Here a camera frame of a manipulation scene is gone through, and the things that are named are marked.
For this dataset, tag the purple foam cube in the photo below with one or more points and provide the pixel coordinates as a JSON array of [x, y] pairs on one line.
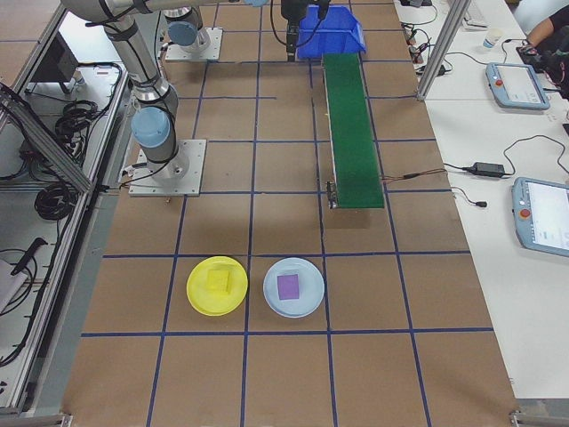
[[288, 287]]

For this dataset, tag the yellow foam cube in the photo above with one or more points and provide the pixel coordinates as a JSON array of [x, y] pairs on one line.
[[219, 280]]

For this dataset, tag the person bare forearm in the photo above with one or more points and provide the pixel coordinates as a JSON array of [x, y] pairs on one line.
[[544, 29]]

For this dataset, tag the light blue round plate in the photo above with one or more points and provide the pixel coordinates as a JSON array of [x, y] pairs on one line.
[[306, 307]]

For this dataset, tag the yellow round plate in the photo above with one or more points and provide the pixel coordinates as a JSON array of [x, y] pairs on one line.
[[200, 302]]

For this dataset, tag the blue plastic storage bin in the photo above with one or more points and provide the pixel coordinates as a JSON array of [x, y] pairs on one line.
[[329, 44]]

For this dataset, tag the green conveyor belt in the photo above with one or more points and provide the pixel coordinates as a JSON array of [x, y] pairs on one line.
[[353, 133]]

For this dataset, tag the small circuit board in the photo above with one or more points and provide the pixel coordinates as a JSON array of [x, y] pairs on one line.
[[418, 53], [413, 37]]

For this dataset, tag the black power adapter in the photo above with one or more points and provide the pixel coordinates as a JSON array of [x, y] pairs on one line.
[[489, 169], [441, 69]]

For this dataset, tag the white keyboard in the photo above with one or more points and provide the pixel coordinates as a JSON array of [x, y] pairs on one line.
[[475, 13]]

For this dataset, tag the white paper cup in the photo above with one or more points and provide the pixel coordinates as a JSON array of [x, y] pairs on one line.
[[492, 40]]

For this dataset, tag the light blue teach pendant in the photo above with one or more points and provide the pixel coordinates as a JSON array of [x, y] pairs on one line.
[[520, 86], [547, 222]]

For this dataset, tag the black control box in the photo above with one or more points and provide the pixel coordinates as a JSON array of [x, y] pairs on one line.
[[58, 62]]

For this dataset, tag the small black plug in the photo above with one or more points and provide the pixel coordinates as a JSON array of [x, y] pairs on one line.
[[480, 203]]

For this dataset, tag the aluminium table corner bar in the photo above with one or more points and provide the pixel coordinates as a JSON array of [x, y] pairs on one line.
[[542, 420], [35, 420]]

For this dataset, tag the white square base plate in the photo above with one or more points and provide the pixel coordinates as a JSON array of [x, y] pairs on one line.
[[213, 51], [191, 187]]

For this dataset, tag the aluminium profile post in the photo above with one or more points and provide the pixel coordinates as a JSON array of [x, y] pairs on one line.
[[444, 44]]

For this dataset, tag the V-shaped metal bar frame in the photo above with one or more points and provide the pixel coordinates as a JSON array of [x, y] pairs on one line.
[[44, 140]]

